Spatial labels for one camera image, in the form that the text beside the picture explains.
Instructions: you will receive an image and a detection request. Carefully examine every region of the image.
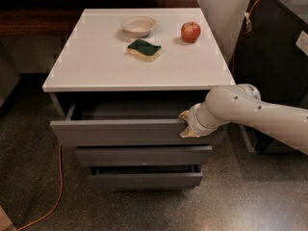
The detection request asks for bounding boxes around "grey middle drawer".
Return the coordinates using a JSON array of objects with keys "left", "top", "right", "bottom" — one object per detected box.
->
[{"left": 75, "top": 145, "right": 212, "bottom": 167}]

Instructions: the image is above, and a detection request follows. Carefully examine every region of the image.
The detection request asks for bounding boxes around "grey drawer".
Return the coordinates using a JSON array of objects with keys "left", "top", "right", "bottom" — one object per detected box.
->
[
  {"left": 89, "top": 166, "right": 203, "bottom": 191},
  {"left": 75, "top": 145, "right": 212, "bottom": 167},
  {"left": 50, "top": 99, "right": 224, "bottom": 147}
]

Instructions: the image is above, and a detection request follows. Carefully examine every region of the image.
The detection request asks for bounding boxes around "grey top drawer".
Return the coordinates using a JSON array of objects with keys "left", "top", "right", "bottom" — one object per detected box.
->
[{"left": 50, "top": 99, "right": 224, "bottom": 147}]

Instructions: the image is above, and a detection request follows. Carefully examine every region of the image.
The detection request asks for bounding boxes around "orange cable at right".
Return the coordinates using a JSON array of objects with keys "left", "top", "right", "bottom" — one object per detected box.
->
[{"left": 230, "top": 0, "right": 308, "bottom": 70}]

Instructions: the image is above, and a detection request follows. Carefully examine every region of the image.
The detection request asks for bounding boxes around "white cabinet with grey drawers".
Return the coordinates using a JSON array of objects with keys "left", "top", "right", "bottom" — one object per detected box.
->
[{"left": 43, "top": 8, "right": 234, "bottom": 176}]

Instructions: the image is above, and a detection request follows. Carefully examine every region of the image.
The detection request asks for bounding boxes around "grey bottom drawer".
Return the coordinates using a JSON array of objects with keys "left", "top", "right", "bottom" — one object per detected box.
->
[{"left": 89, "top": 166, "right": 203, "bottom": 191}]

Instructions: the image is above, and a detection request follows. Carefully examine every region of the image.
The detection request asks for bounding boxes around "green and yellow sponge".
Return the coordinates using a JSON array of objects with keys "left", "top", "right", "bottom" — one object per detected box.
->
[{"left": 126, "top": 39, "right": 162, "bottom": 62}]

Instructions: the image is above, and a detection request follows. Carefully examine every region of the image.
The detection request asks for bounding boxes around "dark wooden bench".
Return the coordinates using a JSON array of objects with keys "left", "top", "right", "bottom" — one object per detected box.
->
[{"left": 0, "top": 0, "right": 199, "bottom": 36}]

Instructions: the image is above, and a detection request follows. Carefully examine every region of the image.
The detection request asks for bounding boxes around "white bowl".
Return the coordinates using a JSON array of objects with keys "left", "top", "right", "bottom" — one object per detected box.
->
[{"left": 121, "top": 16, "right": 157, "bottom": 38}]

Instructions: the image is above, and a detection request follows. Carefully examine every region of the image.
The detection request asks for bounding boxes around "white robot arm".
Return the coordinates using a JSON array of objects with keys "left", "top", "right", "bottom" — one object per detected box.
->
[{"left": 179, "top": 84, "right": 308, "bottom": 154}]

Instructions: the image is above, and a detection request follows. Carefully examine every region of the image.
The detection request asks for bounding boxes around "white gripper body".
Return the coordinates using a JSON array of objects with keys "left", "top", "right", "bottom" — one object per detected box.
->
[{"left": 187, "top": 103, "right": 221, "bottom": 137}]

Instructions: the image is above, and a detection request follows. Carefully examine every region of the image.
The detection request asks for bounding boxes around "white label on cabinet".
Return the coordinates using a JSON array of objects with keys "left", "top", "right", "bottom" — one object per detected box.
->
[{"left": 295, "top": 31, "right": 308, "bottom": 56}]

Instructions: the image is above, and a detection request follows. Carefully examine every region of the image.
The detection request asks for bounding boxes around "orange floor cable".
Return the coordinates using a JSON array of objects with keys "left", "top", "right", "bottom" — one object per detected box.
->
[{"left": 15, "top": 142, "right": 65, "bottom": 231}]

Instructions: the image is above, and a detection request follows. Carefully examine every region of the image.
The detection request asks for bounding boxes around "red apple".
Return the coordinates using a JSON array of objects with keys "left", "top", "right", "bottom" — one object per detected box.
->
[{"left": 181, "top": 21, "right": 201, "bottom": 43}]

